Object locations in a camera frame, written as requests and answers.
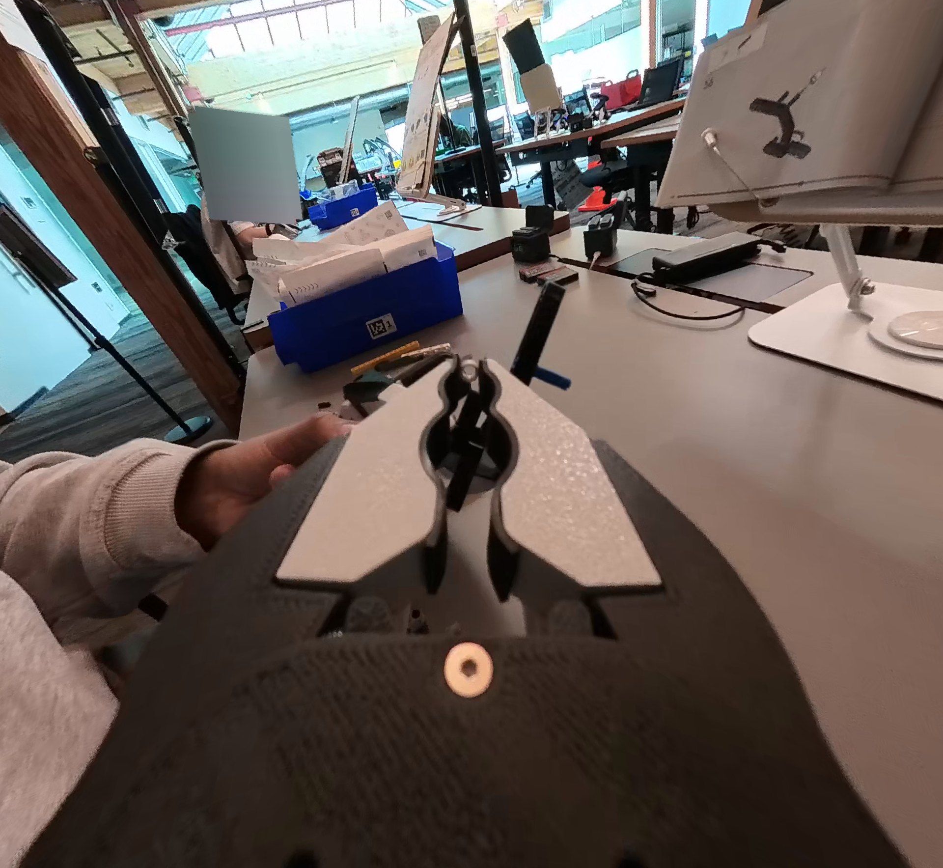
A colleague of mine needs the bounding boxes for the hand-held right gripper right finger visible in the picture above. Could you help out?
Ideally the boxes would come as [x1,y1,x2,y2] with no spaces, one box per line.
[480,358,663,635]

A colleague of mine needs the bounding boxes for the black steel column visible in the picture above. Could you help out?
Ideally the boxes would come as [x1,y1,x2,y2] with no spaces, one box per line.
[437,0,506,209]

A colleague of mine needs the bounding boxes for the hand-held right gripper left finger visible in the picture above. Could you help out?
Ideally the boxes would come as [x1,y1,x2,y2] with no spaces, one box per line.
[276,358,453,629]

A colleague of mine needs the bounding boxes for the red bag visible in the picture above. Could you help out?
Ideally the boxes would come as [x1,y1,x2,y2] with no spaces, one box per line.
[599,69,642,112]

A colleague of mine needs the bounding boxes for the person's left forearm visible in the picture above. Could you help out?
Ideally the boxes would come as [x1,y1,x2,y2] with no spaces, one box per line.
[0,437,238,644]

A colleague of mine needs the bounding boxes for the black white display board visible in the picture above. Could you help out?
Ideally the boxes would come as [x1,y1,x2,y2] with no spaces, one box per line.
[501,18,565,126]

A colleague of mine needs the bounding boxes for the black lego blade piece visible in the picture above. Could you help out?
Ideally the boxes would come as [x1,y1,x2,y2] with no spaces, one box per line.
[379,354,446,389]

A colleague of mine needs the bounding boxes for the cluster of tiny lego parts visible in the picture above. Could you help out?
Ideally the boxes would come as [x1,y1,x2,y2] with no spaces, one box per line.
[318,367,402,421]

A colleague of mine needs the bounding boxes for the large blue storage bin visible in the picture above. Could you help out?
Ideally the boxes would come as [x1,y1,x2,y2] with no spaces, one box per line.
[267,242,465,375]

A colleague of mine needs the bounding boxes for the black office chair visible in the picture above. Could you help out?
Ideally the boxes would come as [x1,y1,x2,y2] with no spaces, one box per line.
[161,208,249,327]

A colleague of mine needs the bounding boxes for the black power adapter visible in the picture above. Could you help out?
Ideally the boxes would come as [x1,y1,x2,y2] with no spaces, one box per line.
[651,232,772,277]

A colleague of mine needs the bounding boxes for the small blue bin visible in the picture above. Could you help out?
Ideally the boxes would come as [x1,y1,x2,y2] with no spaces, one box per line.
[307,183,380,231]

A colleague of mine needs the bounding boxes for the cardboard booklet stand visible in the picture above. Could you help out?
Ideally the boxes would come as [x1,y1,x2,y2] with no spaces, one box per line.
[396,12,470,215]

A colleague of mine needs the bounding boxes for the black laptop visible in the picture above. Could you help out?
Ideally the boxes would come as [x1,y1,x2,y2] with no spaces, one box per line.
[636,57,686,110]

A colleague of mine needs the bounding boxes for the black cable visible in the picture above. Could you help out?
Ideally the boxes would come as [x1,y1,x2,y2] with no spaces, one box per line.
[631,276,783,321]

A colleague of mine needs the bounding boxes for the long black lego beam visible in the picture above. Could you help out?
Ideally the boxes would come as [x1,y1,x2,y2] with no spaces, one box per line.
[442,280,573,513]

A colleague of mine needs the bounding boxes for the black charger case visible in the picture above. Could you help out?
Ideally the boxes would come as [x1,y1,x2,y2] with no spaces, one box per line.
[511,204,556,265]

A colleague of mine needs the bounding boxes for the person's left hand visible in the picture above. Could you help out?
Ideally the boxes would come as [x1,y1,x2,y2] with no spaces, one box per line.
[177,413,355,552]

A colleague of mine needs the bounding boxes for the grey desk mat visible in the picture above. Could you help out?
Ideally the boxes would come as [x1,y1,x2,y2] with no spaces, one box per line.
[610,248,813,310]

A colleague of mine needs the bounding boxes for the white book stand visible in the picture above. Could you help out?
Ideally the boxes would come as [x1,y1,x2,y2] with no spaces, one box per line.
[748,220,943,403]

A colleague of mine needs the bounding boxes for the black swivel chair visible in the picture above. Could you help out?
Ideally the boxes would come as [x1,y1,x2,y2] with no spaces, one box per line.
[577,159,636,217]

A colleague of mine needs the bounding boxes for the black charger block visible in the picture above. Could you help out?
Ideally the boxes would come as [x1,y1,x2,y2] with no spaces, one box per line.
[583,212,625,260]

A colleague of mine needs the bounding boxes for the white paper packets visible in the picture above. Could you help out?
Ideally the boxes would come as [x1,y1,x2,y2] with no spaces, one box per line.
[247,199,437,310]

